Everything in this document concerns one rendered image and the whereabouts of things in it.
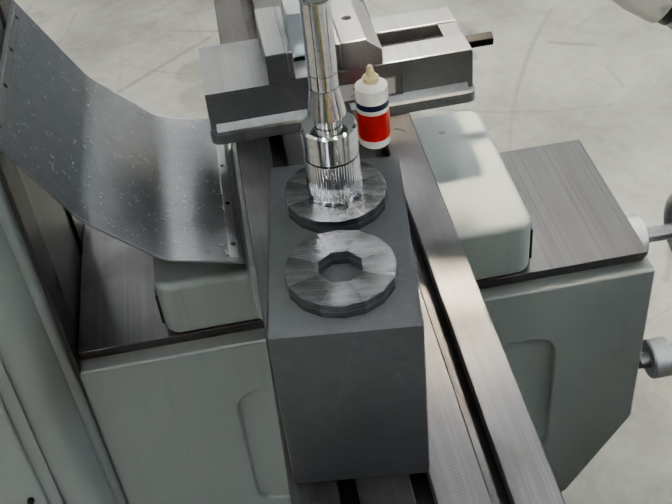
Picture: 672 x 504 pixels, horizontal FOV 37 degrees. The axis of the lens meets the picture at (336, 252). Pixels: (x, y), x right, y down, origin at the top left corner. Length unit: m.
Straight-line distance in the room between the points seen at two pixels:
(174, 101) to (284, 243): 2.42
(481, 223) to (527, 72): 1.94
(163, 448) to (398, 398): 0.71
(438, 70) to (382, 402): 0.60
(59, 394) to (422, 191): 0.53
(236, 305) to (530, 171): 0.51
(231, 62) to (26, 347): 0.44
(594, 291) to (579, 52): 1.97
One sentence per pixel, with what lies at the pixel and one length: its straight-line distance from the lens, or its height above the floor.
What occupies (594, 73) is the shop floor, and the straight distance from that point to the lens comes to 3.22.
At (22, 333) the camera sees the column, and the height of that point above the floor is 0.86.
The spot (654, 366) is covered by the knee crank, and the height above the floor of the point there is 0.55.
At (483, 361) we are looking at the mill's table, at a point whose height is 0.96.
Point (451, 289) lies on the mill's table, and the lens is 1.05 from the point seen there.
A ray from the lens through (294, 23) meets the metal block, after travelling 1.27.
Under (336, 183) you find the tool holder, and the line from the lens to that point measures 0.83.
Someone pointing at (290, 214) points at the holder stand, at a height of 1.15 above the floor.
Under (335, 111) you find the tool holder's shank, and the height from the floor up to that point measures 1.25.
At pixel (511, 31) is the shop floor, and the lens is 3.43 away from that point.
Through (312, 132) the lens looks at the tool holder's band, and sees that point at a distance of 0.82.
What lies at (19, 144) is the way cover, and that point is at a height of 1.08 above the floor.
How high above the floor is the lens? 1.69
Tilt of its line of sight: 41 degrees down
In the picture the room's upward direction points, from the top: 7 degrees counter-clockwise
